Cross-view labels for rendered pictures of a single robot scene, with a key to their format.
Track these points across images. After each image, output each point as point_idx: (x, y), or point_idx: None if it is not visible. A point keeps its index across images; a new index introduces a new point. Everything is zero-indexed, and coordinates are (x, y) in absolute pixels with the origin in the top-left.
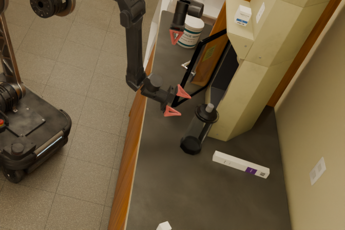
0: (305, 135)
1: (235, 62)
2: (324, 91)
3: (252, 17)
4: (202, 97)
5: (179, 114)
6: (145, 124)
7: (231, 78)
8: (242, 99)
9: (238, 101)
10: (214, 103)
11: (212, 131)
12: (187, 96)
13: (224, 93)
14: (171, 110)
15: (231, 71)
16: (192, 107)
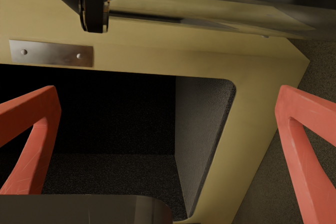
0: None
1: (67, 189)
2: None
3: None
4: (240, 223)
5: (282, 101)
6: None
7: (131, 178)
8: (54, 6)
9: (67, 12)
10: (203, 152)
11: (265, 46)
12: (10, 100)
13: (182, 171)
14: (324, 203)
15: (105, 185)
16: (278, 214)
